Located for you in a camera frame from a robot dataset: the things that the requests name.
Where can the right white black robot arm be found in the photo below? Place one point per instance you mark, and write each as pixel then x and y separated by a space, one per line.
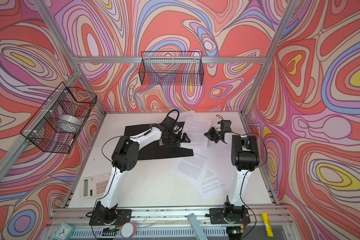
pixel 245 158

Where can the black wire basket left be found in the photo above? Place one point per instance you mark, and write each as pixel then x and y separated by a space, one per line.
pixel 64 100

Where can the printed paper sheet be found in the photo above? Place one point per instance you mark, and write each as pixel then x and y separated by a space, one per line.
pixel 184 115
pixel 191 169
pixel 210 184
pixel 195 128

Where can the green alarm clock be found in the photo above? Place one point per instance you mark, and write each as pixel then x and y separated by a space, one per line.
pixel 64 232

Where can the black wire basket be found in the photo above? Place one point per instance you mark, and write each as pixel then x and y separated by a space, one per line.
pixel 64 100
pixel 171 68

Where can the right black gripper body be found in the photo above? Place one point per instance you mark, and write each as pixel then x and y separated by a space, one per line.
pixel 214 135

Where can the white tape roll in basket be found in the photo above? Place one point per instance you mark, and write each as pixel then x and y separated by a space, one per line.
pixel 68 124

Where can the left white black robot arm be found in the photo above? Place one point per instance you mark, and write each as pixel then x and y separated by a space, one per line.
pixel 124 159

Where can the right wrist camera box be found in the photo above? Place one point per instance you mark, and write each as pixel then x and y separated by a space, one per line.
pixel 225 126

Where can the pink white calculator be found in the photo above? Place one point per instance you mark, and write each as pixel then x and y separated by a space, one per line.
pixel 94 186

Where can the pink tape roll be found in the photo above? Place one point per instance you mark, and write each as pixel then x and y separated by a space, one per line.
pixel 128 230

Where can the black wire basket back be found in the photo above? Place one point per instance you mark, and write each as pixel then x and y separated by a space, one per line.
pixel 171 68

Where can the orange black file folder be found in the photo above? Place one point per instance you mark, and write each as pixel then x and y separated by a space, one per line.
pixel 155 150

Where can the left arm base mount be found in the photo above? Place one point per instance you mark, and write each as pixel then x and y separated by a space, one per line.
pixel 120 216

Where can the grey metal bar front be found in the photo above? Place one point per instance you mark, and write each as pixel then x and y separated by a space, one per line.
pixel 196 227

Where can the yellow marker pen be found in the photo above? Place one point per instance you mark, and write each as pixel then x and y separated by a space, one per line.
pixel 267 224

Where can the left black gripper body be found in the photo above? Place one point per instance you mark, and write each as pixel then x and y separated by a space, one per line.
pixel 175 138

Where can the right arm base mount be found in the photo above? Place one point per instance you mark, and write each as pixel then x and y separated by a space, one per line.
pixel 234 215

